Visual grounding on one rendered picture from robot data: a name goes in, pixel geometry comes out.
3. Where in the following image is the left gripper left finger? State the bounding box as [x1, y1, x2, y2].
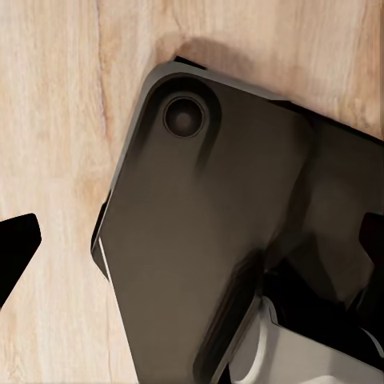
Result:
[0, 213, 42, 308]

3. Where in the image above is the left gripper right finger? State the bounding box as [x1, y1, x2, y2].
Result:
[358, 212, 384, 277]

